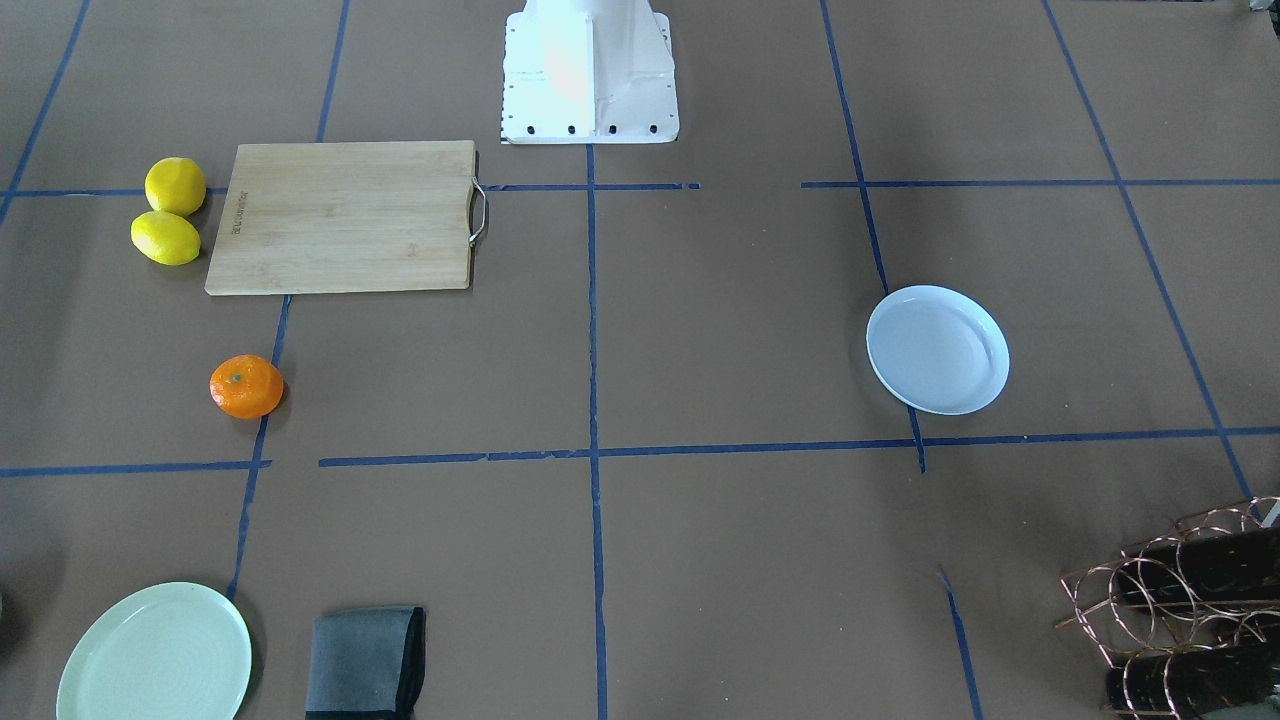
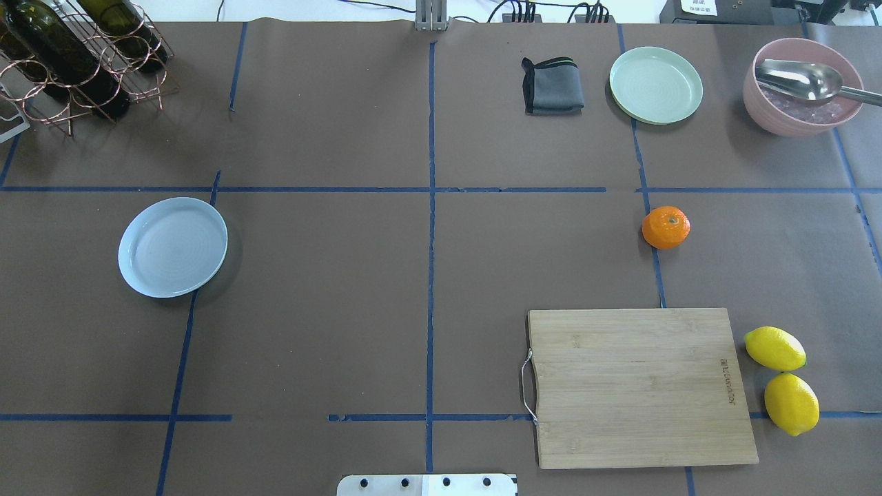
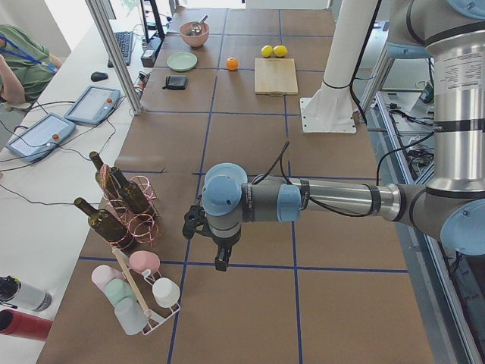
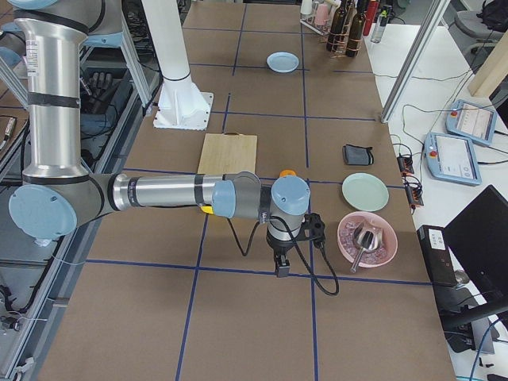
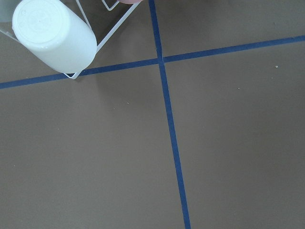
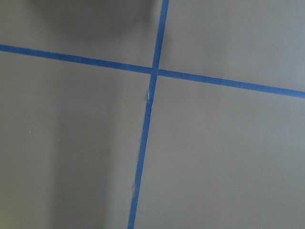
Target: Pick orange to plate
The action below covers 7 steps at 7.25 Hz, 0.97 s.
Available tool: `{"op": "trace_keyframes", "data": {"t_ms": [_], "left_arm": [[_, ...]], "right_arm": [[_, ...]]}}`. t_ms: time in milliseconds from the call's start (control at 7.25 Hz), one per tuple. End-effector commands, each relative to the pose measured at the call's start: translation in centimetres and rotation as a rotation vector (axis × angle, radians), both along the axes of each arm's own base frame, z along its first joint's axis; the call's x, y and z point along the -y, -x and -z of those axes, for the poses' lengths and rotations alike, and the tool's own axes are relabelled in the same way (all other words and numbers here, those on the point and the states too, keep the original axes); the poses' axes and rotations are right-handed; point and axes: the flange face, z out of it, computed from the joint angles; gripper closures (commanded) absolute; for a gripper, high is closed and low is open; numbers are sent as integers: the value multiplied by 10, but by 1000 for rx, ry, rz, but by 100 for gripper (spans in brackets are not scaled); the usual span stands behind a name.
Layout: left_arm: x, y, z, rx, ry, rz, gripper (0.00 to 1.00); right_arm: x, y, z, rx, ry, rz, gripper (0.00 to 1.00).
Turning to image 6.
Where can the blue tape line lengthwise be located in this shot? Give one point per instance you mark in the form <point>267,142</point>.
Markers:
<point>148,113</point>

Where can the blue tape line crosswise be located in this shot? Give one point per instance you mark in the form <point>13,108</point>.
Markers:
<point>147,70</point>

